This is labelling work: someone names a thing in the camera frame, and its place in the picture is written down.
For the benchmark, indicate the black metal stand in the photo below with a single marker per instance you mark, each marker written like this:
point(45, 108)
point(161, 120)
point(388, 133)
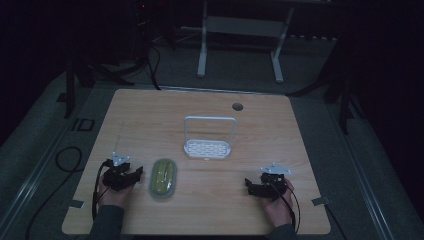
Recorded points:
point(343, 96)
point(80, 76)

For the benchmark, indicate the green oval sponge pack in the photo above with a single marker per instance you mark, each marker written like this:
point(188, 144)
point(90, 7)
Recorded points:
point(163, 178)

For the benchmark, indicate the white plastic drain rack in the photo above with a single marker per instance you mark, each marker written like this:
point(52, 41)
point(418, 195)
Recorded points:
point(207, 148)

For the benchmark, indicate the person's left hand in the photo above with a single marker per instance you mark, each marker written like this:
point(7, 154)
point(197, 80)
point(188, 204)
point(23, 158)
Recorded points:
point(115, 196)

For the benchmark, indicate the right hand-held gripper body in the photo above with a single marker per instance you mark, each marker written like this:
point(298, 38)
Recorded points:
point(273, 186)

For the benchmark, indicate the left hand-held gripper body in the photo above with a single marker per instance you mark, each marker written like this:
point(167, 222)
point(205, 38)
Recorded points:
point(115, 178)

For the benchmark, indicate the white metal desk frame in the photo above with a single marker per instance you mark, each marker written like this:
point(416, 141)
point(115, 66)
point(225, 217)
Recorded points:
point(240, 26)

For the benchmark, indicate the person's right hand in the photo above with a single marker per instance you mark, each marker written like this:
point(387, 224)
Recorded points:
point(279, 210)

